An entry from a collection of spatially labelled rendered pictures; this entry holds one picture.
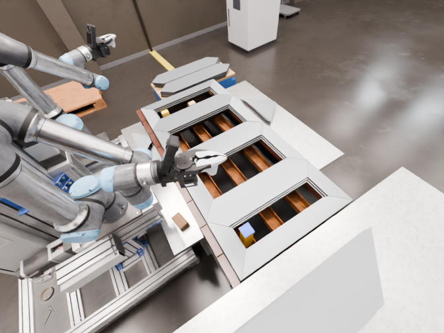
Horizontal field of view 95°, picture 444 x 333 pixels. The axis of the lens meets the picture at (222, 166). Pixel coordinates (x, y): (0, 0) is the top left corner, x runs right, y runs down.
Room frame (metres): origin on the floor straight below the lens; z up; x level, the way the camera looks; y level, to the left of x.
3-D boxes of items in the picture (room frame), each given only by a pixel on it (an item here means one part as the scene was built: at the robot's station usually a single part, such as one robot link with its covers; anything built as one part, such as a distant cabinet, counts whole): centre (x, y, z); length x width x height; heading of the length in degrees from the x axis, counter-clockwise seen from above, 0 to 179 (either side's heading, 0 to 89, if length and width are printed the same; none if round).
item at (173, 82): (2.03, 0.17, 0.82); 0.80 x 0.40 x 0.06; 114
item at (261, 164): (1.08, -0.20, 0.70); 1.66 x 0.08 x 0.05; 24
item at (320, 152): (1.32, -0.49, 0.73); 1.20 x 0.26 x 0.03; 24
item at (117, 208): (0.50, 0.56, 1.09); 0.15 x 0.15 x 0.10
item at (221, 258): (0.84, 0.33, 0.80); 1.62 x 0.04 x 0.06; 24
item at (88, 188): (0.49, 0.56, 1.20); 0.13 x 0.12 x 0.14; 1
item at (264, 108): (1.46, -0.43, 0.77); 0.45 x 0.20 x 0.04; 24
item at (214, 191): (0.91, 0.18, 0.70); 1.66 x 0.08 x 0.05; 24
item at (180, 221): (0.53, 0.31, 0.70); 0.10 x 0.06 x 0.05; 36
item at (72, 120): (0.94, 0.79, 1.20); 0.13 x 0.12 x 0.14; 52
